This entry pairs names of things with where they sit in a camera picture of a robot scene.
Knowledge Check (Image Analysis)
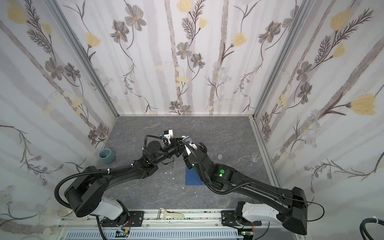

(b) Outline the dark blue envelope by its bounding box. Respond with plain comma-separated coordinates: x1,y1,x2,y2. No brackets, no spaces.
185,167,204,186

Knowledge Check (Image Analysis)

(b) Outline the white glue stick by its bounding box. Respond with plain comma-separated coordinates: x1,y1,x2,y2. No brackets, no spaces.
182,136,198,151

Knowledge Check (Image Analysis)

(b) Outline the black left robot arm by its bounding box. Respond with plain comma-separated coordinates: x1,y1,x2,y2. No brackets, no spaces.
55,137,186,220

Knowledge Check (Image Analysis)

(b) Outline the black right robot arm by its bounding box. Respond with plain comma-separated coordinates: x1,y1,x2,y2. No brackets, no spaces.
183,139,308,236

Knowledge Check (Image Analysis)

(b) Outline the teal ceramic cup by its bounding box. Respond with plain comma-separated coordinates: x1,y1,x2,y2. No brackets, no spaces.
99,148,116,164

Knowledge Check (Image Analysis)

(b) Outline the clear glass cup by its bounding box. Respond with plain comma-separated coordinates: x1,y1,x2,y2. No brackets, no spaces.
251,152,262,163

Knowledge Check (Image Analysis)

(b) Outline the glass jar with metal lid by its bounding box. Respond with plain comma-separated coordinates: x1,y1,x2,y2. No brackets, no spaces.
57,206,73,218

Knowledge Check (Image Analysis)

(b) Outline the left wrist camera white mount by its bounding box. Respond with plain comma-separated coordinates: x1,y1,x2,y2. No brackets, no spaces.
161,130,174,146

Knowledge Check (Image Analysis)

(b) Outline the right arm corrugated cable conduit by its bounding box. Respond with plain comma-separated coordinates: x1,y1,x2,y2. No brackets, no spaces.
205,179,256,196

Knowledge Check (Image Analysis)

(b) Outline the cream handled peeler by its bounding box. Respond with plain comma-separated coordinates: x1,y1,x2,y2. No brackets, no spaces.
157,208,185,221

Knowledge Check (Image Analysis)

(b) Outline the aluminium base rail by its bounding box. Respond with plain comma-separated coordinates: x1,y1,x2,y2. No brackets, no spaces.
53,209,307,240

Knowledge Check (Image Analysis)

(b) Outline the black corrugated cable conduit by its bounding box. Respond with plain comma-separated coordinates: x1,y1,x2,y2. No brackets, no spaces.
54,167,133,240

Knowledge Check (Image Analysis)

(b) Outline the black cable bottom right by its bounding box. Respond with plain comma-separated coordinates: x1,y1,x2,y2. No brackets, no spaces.
359,216,384,240

